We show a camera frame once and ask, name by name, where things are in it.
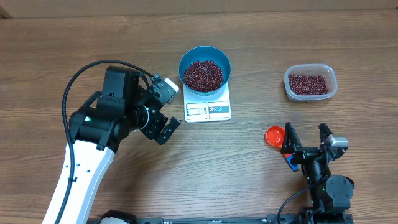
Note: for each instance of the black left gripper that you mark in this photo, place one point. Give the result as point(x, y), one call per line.
point(160, 121)

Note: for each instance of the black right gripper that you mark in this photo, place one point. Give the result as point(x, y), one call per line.
point(290, 144)

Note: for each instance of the red measuring scoop blue handle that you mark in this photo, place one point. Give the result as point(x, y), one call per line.
point(274, 136)

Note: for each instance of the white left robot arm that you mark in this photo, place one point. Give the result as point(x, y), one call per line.
point(83, 169)

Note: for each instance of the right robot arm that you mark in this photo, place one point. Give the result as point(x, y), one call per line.
point(330, 195)

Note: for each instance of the white kitchen scale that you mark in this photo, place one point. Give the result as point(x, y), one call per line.
point(207, 108)

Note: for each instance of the red beans in bowl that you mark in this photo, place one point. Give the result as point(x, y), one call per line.
point(203, 76)

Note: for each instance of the blue bowl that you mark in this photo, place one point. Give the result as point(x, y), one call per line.
point(206, 53)

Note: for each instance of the clear plastic container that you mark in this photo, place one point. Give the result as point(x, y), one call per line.
point(311, 69)

